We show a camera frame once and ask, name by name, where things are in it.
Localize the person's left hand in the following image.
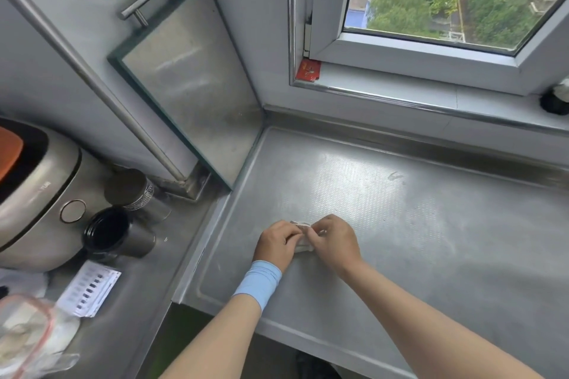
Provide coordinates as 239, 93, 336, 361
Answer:
253, 220, 304, 274

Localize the person's right hand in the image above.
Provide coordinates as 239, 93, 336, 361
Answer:
303, 214, 362, 278

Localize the white dough piece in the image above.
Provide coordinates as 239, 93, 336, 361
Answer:
290, 221, 317, 253

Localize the person's left forearm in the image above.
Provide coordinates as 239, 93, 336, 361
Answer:
158, 293, 262, 379

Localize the person's right forearm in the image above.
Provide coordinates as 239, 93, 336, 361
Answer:
341, 259, 546, 379

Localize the light blue wristband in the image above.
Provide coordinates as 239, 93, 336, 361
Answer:
232, 260, 283, 314

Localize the red small packet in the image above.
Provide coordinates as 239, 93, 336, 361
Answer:
295, 59, 322, 83

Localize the steel cup with patterned band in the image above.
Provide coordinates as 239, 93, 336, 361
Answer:
104, 168, 172, 220

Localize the dark steel cup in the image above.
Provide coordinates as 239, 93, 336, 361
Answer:
83, 207, 156, 261

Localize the white printed card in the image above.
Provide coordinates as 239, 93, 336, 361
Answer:
55, 260, 122, 318

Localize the silver rice cooker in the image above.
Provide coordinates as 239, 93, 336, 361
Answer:
0, 117, 112, 273

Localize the black round object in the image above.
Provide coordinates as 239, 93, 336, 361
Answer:
539, 78, 569, 116

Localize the clear plastic bag with dough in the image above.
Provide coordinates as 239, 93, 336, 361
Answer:
0, 293, 81, 379

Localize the steel board with handle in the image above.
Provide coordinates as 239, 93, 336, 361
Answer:
108, 0, 264, 191

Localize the white window frame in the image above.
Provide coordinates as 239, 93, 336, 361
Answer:
287, 0, 569, 97

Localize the steel wall rail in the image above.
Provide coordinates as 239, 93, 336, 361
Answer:
0, 0, 189, 184

